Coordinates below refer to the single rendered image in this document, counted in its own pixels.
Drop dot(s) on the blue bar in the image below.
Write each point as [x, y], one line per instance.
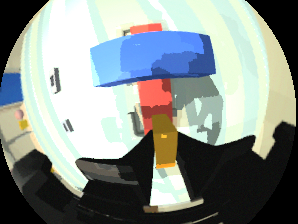
[151, 56]

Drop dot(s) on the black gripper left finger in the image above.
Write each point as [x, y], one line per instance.
[135, 169]

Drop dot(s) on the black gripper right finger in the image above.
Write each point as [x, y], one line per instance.
[199, 162]

